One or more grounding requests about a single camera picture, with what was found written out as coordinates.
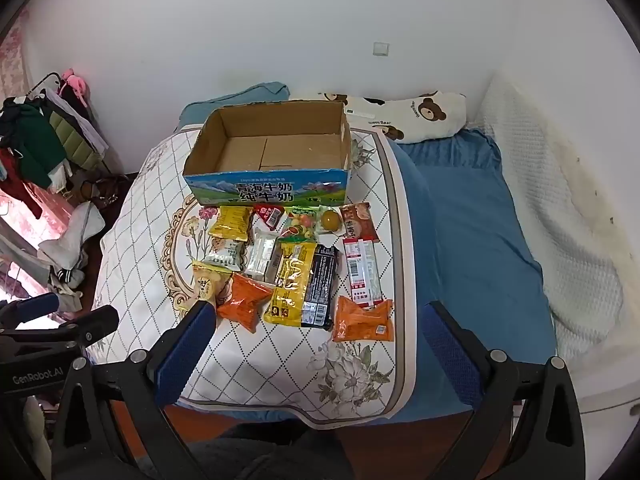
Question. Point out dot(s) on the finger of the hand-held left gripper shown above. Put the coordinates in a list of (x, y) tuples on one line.
[(97, 325), (35, 307)]

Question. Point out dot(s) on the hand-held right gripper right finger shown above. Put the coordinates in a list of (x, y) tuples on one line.
[(450, 355)]

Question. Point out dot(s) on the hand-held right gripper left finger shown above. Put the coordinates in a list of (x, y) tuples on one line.
[(185, 350)]

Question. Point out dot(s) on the red white strip packet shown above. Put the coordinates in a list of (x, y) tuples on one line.
[(362, 272)]

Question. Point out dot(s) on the braised egg packet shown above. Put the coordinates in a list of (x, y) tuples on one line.
[(330, 221)]

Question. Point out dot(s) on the large blue snack bag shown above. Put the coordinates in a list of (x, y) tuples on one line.
[(270, 190)]

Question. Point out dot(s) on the yellow chip packet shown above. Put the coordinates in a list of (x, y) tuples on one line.
[(207, 282)]

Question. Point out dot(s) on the white cloth pile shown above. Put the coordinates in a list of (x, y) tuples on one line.
[(70, 245)]

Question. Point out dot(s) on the orange snack packet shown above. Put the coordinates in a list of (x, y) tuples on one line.
[(245, 302), (362, 320)]

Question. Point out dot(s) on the floral printed quilt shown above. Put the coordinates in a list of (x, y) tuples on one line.
[(280, 365)]

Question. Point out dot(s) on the green white snack packet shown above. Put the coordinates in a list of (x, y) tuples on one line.
[(225, 252)]

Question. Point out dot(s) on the blue bed sheet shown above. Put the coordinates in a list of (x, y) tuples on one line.
[(475, 240)]

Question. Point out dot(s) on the silver snack packet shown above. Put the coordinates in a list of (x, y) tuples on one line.
[(261, 257)]

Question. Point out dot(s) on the large yellow snack packet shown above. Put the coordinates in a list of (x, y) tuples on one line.
[(290, 285)]

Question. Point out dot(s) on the small yellow snack packet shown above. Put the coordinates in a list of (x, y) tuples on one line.
[(230, 222)]

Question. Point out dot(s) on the black snack packet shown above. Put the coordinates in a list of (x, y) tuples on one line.
[(320, 280)]

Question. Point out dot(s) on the small red snack packet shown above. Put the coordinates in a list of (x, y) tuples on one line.
[(270, 216)]

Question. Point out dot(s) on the brown snack packet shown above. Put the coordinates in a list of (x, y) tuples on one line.
[(360, 222)]

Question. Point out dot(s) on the dark green jacket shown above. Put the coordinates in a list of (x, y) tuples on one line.
[(30, 142)]

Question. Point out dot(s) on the colourful candy packet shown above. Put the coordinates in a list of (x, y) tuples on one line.
[(299, 225)]

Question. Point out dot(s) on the olive puffer jacket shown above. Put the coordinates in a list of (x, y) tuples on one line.
[(70, 135)]

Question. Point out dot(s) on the bear print pillow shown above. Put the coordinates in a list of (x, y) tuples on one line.
[(430, 115)]

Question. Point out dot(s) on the blue folded towel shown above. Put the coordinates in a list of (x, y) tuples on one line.
[(240, 97)]

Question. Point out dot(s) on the white wall switch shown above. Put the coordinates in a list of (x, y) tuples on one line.
[(381, 48)]

